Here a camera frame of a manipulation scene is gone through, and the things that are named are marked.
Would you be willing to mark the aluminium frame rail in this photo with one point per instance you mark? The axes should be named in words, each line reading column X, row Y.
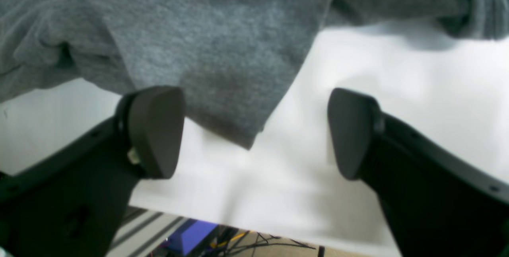
column 142, row 231

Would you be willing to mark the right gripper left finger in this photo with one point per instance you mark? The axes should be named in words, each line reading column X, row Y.
column 73, row 202

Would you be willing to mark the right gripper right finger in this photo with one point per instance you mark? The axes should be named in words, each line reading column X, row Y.
column 435, row 204

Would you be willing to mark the grey T-shirt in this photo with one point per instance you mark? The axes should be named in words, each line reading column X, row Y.
column 234, row 59

